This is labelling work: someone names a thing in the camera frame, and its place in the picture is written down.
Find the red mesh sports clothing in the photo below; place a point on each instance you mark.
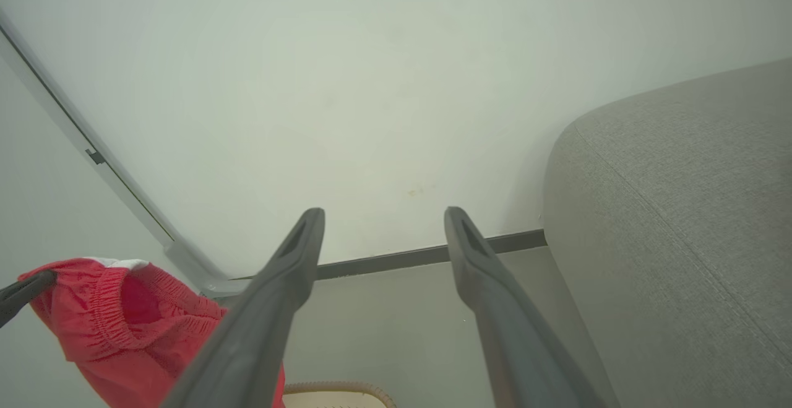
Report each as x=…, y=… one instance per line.
x=124, y=334

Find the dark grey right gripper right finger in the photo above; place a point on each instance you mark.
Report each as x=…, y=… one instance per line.
x=507, y=334

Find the grey metal frame rail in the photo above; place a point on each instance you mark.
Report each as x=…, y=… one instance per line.
x=117, y=179

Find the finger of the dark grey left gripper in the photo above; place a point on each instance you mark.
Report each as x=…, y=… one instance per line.
x=266, y=315

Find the grey fabric sofa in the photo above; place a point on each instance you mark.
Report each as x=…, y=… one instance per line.
x=680, y=253

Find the dark grey baseboard strip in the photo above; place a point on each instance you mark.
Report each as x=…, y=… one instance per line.
x=396, y=259

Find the dark grey pointed right gripper left finger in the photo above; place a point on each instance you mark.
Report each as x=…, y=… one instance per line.
x=25, y=293

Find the tan woven laundry basket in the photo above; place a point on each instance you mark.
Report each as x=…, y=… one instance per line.
x=334, y=395

